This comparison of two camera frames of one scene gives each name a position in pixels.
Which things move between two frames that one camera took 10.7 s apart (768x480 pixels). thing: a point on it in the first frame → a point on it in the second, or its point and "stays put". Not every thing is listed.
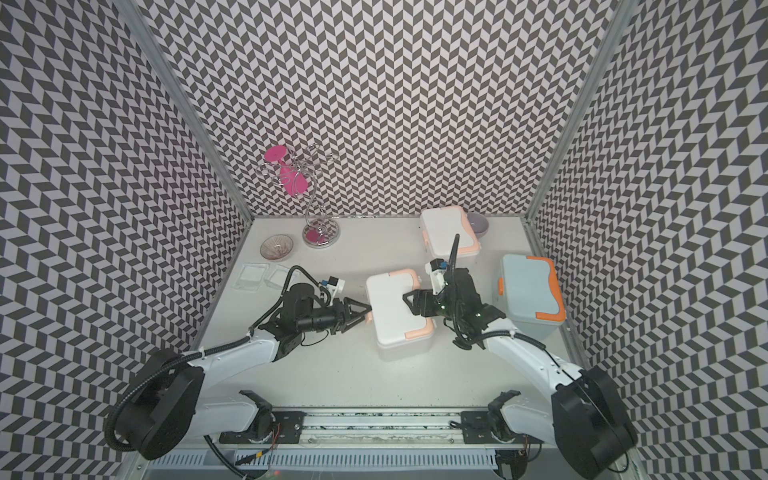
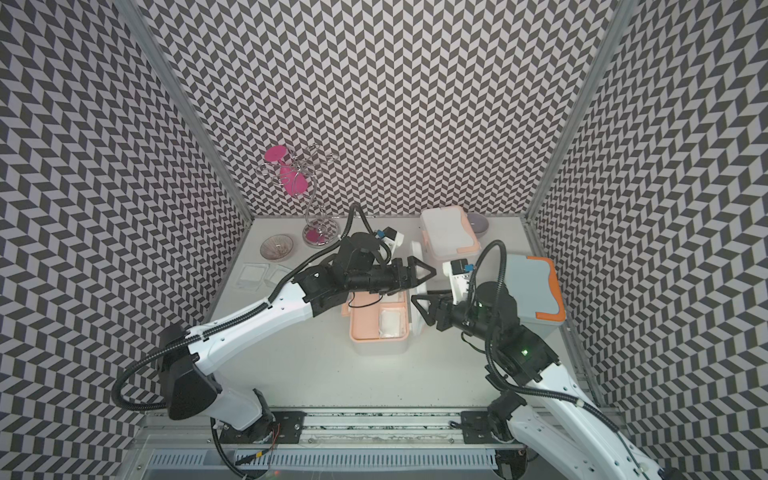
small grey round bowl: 479,224 stays put
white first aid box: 440,226 stays put
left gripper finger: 356,314 → 412,263
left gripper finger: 352,323 → 415,281
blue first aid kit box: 530,295 stays put
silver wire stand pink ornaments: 295,168 stays put
